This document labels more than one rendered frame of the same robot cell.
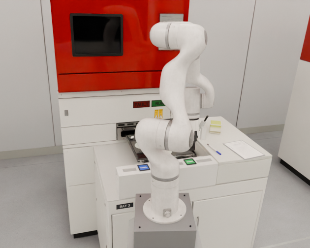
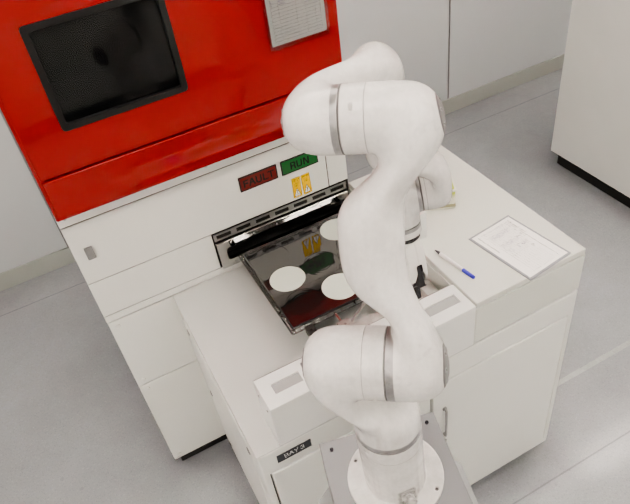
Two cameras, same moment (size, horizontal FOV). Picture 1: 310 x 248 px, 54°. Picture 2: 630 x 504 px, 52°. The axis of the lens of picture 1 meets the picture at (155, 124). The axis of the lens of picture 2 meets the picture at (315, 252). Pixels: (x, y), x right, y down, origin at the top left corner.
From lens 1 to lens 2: 0.55 m
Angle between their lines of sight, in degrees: 18
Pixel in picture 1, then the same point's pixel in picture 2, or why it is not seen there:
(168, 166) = (397, 425)
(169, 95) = (375, 288)
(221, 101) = (409, 47)
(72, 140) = (123, 301)
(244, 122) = (464, 79)
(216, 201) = (477, 370)
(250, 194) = (544, 332)
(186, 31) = (389, 117)
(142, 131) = (325, 377)
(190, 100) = not seen: hidden behind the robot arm
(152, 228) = not seen: outside the picture
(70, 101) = (91, 225)
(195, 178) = not seen: hidden behind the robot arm
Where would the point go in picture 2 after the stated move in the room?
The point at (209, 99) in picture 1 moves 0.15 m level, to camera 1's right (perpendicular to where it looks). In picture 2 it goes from (443, 193) to (516, 178)
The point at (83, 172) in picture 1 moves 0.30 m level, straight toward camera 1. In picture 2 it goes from (167, 350) to (194, 422)
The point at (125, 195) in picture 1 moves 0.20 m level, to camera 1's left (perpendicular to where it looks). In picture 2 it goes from (290, 434) to (204, 453)
